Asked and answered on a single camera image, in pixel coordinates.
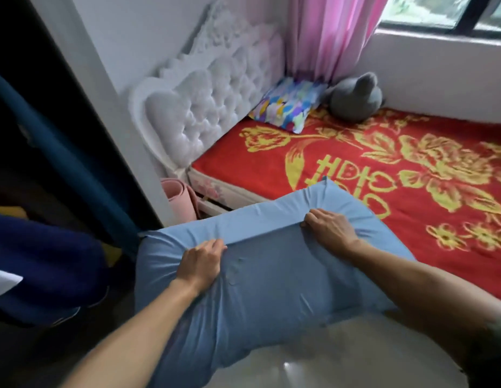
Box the colourful patterned pillow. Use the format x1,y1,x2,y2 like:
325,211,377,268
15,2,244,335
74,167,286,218
248,76,329,135

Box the black framed window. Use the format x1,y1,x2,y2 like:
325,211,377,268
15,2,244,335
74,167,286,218
379,0,501,41

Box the grey wooden wardrobe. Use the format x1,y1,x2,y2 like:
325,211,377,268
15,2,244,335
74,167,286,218
0,0,179,388

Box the person's left forearm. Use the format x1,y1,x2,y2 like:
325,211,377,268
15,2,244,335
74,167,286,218
60,278,203,388

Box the red floral blanket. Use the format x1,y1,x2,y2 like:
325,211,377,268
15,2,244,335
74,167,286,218
192,107,501,306

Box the person's right forearm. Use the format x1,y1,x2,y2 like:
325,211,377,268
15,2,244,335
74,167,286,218
339,240,501,368

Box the grey plush toy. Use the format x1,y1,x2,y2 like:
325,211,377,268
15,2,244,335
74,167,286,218
324,71,385,124

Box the pink rolled mat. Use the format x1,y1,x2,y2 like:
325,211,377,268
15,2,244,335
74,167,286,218
160,177,201,225

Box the teal hanging garment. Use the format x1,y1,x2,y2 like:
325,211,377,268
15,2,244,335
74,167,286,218
0,68,143,261

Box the navy hanging garment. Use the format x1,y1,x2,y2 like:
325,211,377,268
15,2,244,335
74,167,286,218
0,213,110,329

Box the person's left hand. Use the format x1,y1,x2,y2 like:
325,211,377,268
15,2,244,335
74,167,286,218
176,238,228,297

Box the light blue pillow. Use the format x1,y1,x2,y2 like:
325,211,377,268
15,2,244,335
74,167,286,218
133,176,417,388

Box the pink curtain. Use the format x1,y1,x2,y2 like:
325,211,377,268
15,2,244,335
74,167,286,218
287,0,391,85

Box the white tufted bed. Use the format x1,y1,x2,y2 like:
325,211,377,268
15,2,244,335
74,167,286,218
128,0,501,306

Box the person's right hand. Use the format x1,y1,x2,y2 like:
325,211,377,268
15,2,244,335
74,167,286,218
301,209,361,258

